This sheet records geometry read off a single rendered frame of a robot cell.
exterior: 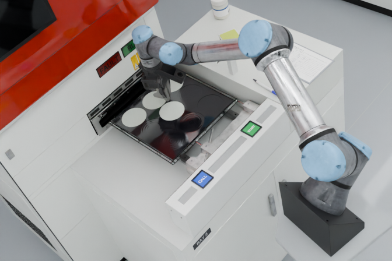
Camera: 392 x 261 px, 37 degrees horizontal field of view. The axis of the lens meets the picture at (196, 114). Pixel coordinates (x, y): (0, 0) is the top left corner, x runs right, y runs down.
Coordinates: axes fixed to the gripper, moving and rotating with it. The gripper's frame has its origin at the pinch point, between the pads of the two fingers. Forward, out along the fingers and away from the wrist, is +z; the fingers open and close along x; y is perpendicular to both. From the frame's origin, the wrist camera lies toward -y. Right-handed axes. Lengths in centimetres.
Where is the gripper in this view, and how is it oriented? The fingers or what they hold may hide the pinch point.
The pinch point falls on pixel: (169, 98)
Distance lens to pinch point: 231.1
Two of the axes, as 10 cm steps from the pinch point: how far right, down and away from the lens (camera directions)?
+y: -9.5, -0.4, 3.0
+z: 2.0, 6.6, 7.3
